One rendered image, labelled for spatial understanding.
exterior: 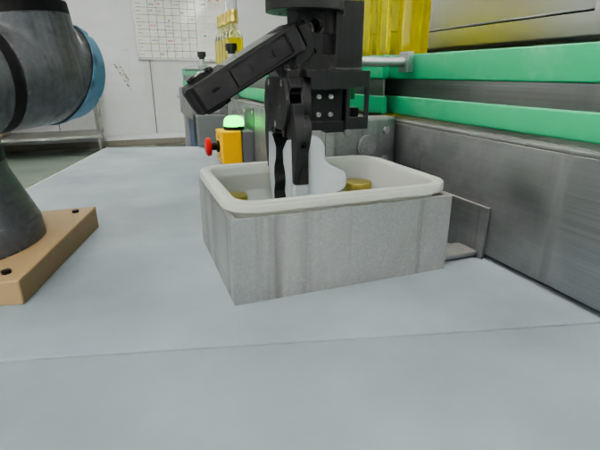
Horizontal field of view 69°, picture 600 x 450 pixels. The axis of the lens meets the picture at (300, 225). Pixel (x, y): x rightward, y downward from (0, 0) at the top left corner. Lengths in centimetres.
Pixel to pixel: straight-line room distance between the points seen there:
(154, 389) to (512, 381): 23
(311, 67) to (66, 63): 29
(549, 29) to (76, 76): 59
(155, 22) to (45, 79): 599
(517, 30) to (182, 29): 601
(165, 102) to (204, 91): 615
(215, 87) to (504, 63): 29
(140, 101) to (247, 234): 618
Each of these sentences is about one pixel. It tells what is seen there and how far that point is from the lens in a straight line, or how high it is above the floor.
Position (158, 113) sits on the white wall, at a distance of 654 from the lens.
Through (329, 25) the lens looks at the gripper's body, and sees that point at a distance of 43.
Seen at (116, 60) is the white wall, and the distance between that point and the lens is 651.
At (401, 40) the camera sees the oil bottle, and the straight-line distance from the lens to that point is 71.
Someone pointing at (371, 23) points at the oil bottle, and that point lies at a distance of 77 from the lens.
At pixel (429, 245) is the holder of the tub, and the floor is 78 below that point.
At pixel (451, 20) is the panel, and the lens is 86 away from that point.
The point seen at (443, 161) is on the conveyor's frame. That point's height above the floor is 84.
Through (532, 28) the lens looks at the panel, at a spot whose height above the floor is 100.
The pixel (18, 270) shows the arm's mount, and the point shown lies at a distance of 47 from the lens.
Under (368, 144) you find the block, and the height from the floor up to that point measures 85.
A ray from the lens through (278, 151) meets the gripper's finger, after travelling 45.
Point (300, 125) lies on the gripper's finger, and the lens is 39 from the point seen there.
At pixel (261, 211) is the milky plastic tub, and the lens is 36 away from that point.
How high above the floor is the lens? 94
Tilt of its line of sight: 19 degrees down
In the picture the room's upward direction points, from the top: straight up
